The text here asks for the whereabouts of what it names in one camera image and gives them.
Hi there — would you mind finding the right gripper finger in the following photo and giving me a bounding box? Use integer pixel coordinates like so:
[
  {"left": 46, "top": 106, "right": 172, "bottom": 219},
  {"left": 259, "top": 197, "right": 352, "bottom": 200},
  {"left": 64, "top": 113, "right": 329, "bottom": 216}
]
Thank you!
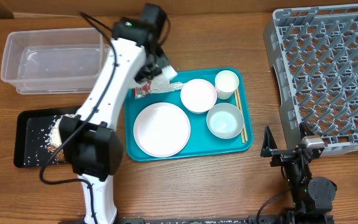
[
  {"left": 260, "top": 126, "right": 275, "bottom": 157},
  {"left": 299, "top": 122, "right": 314, "bottom": 139}
]

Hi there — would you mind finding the red snack wrapper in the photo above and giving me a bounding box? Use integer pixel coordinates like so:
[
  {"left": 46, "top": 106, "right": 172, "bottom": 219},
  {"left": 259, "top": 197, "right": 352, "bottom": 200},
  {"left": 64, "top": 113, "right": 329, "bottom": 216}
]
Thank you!
[{"left": 132, "top": 80, "right": 151, "bottom": 99}]

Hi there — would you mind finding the grey-green bowl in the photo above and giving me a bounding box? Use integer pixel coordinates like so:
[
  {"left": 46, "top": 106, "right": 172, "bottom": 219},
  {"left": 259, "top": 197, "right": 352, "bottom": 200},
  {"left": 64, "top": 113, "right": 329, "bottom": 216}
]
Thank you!
[{"left": 206, "top": 103, "right": 244, "bottom": 139}]

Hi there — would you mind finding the large white plate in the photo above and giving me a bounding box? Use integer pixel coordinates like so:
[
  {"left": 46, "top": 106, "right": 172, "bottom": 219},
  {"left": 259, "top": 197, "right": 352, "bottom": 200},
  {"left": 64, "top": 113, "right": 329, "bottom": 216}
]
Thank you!
[{"left": 133, "top": 103, "right": 191, "bottom": 158}]

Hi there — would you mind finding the large white paper napkin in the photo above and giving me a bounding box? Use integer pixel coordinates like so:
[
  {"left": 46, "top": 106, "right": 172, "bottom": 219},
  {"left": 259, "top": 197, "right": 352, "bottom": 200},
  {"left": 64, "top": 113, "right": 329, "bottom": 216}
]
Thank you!
[{"left": 152, "top": 52, "right": 177, "bottom": 86}]

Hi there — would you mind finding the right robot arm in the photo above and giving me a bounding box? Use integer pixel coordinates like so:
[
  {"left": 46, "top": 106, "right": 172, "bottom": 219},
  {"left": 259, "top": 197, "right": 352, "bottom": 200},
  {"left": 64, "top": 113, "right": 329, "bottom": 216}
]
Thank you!
[{"left": 256, "top": 123, "right": 337, "bottom": 224}]

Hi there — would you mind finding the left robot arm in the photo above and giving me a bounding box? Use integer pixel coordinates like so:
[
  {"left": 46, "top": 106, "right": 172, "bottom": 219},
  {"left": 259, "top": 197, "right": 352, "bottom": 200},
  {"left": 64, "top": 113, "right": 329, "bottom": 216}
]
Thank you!
[{"left": 57, "top": 16, "right": 177, "bottom": 223}]

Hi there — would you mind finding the wooden chopstick outer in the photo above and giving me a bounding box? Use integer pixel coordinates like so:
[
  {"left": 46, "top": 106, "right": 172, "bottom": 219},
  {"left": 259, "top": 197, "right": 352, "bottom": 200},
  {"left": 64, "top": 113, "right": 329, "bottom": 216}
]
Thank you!
[{"left": 236, "top": 87, "right": 249, "bottom": 142}]

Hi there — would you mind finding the wooden chopstick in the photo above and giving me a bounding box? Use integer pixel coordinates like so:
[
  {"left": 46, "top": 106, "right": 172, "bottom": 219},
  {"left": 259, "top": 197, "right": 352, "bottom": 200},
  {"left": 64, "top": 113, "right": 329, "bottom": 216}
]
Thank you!
[
  {"left": 236, "top": 87, "right": 249, "bottom": 142},
  {"left": 234, "top": 89, "right": 247, "bottom": 143}
]

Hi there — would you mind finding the pink bowl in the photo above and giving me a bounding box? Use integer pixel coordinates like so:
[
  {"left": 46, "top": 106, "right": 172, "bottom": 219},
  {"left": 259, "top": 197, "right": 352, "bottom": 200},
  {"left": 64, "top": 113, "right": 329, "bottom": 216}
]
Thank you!
[{"left": 180, "top": 79, "right": 217, "bottom": 114}]

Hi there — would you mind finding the wooden chopstick inner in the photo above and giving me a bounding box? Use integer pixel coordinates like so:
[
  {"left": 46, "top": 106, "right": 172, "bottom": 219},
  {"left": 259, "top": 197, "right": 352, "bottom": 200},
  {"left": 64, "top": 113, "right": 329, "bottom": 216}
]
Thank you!
[{"left": 234, "top": 89, "right": 247, "bottom": 143}]

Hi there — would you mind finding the teal serving tray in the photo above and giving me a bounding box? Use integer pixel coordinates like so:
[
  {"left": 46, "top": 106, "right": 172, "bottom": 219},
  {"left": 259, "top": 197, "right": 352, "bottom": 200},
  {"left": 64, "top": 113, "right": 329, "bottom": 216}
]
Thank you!
[{"left": 124, "top": 67, "right": 254, "bottom": 162}]

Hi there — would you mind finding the grey dish rack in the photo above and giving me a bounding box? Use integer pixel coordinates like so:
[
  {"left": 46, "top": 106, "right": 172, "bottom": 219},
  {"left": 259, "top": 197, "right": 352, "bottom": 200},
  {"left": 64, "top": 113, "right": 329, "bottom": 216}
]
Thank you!
[{"left": 264, "top": 4, "right": 358, "bottom": 156}]

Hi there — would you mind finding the white paper cup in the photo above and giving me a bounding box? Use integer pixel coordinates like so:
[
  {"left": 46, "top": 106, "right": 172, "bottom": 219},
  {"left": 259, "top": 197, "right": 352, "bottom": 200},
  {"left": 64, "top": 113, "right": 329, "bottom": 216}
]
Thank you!
[{"left": 215, "top": 70, "right": 239, "bottom": 100}]

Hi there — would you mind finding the clear plastic bin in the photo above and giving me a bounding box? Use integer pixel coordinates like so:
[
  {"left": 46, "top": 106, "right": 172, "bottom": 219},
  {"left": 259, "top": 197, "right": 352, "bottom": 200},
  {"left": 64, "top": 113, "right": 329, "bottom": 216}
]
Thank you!
[{"left": 1, "top": 28, "right": 109, "bottom": 95}]

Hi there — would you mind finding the pile of white rice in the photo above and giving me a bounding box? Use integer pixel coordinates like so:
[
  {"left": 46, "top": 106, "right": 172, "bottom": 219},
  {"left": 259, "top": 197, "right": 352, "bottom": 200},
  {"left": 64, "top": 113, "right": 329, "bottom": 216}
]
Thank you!
[{"left": 47, "top": 114, "right": 75, "bottom": 153}]

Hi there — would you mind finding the brown food scrap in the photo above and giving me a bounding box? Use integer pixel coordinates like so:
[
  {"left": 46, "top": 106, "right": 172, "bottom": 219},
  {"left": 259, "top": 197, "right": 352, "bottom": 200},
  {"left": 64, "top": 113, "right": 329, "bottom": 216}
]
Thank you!
[{"left": 47, "top": 144, "right": 67, "bottom": 162}]

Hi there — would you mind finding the black tray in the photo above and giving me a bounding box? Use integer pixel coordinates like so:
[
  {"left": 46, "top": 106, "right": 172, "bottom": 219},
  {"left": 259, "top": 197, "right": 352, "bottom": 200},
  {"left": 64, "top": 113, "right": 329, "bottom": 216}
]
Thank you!
[{"left": 14, "top": 106, "right": 79, "bottom": 168}]

